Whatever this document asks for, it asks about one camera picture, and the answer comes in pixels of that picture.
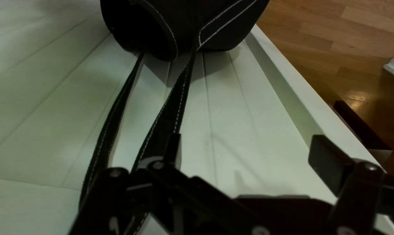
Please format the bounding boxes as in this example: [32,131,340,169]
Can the black bag with straps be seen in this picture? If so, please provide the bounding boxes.
[77,0,272,235]

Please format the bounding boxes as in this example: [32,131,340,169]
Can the white door frame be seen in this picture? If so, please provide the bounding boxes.
[244,24,394,207]

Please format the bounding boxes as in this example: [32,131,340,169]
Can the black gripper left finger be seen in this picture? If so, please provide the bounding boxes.
[68,134,251,235]

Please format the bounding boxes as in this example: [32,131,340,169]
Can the dark wooden stool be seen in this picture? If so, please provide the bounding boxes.
[333,100,394,155]

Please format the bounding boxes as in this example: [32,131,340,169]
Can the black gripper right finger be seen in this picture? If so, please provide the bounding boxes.
[307,135,394,235]

